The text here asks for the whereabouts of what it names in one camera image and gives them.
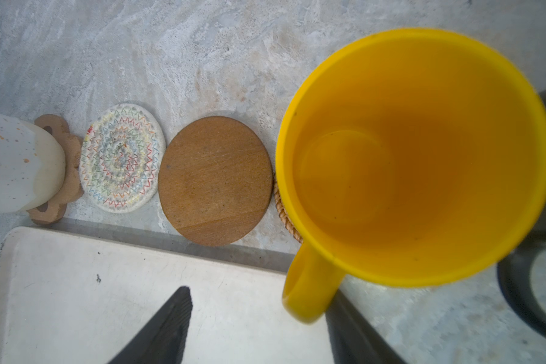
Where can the beige serving tray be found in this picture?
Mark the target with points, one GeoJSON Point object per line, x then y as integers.
{"type": "Point", "coordinates": [66, 298]}

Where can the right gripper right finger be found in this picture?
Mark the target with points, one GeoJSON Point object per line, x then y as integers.
{"type": "Point", "coordinates": [353, 339]}

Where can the multicolour woven rope coaster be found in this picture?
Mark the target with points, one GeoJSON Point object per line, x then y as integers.
{"type": "Point", "coordinates": [120, 159]}

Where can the plain round wooden coaster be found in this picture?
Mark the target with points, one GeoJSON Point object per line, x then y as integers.
{"type": "Point", "coordinates": [215, 181]}

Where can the cork paw print coaster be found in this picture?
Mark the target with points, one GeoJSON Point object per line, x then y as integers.
{"type": "Point", "coordinates": [71, 190]}

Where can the white mug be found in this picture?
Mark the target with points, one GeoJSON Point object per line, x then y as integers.
{"type": "Point", "coordinates": [32, 165]}

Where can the wicker rattan coaster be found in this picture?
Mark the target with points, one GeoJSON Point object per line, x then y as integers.
{"type": "Point", "coordinates": [282, 213]}

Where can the yellow mug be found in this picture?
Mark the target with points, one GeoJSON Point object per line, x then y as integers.
{"type": "Point", "coordinates": [409, 158]}

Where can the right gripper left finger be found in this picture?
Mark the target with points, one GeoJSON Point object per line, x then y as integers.
{"type": "Point", "coordinates": [163, 338]}

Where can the black mug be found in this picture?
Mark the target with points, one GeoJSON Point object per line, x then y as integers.
{"type": "Point", "coordinates": [515, 271]}

